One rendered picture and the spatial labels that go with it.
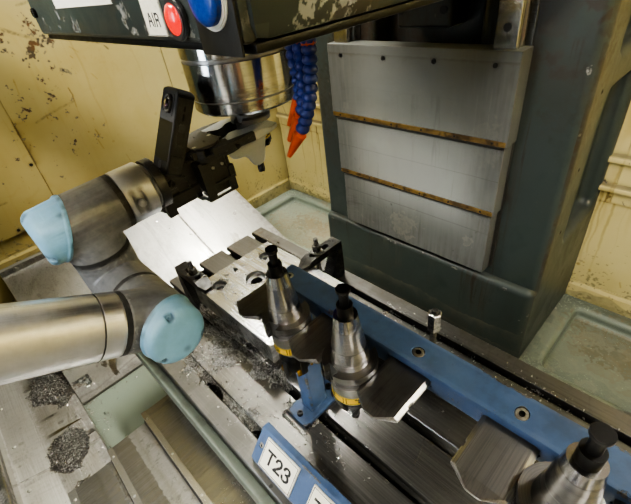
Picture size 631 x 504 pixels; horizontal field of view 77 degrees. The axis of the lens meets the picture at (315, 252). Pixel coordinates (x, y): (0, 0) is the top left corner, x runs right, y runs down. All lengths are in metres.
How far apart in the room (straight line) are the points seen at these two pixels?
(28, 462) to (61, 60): 1.16
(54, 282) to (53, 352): 1.18
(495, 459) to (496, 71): 0.67
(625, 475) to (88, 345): 0.49
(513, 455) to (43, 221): 0.54
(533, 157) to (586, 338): 0.69
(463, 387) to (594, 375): 0.95
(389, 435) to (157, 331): 0.47
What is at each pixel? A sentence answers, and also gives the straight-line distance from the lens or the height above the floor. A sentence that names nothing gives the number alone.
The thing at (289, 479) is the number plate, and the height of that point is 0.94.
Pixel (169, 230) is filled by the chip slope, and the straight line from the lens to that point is 1.68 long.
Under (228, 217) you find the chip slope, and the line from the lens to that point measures 1.71.
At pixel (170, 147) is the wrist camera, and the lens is 0.58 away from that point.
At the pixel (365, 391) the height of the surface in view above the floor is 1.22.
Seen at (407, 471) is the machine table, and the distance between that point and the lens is 0.76.
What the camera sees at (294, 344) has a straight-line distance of 0.49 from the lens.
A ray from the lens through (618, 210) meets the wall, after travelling 1.35.
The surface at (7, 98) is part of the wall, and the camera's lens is 1.57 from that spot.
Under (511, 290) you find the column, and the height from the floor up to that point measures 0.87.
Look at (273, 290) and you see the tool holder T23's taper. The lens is 0.48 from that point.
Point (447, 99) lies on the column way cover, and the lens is 0.93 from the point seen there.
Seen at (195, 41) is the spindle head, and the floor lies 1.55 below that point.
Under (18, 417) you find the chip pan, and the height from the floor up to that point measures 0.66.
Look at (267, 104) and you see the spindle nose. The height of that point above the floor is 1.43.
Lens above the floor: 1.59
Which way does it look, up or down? 36 degrees down
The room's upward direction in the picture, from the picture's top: 8 degrees counter-clockwise
